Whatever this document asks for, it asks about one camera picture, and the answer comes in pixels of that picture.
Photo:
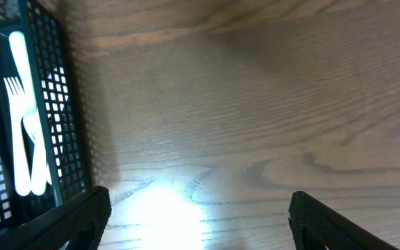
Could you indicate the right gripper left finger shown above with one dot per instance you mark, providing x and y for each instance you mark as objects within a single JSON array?
[{"x": 79, "y": 223}]

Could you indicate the pale green fork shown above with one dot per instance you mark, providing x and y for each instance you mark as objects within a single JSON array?
[{"x": 19, "y": 51}]

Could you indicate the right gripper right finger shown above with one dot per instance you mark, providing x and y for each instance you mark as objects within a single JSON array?
[{"x": 316, "y": 226}]

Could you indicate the white fork straight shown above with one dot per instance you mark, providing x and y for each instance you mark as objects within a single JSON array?
[{"x": 18, "y": 108}]

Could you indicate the white wide spoon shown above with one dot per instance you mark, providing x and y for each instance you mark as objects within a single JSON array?
[{"x": 56, "y": 96}]

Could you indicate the black plastic basket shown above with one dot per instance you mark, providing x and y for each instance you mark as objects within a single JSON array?
[{"x": 46, "y": 46}]

